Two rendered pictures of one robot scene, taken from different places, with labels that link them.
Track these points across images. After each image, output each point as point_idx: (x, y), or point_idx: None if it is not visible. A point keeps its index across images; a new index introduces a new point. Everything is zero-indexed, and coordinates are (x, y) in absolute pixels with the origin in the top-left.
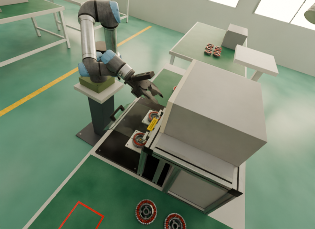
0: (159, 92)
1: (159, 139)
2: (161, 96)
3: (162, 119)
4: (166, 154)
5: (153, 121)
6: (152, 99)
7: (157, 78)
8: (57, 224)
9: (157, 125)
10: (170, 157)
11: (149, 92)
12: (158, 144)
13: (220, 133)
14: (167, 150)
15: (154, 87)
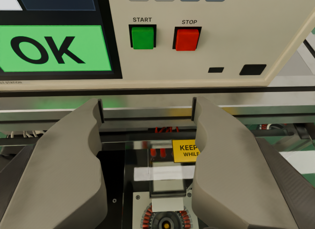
0: (86, 113)
1: (295, 74)
2: (102, 107)
3: (204, 97)
4: (314, 44)
5: (196, 155)
6: (237, 119)
7: None
8: None
9: (249, 100)
10: (309, 34)
11: (213, 170)
12: (310, 70)
13: None
14: (301, 46)
15: (40, 171)
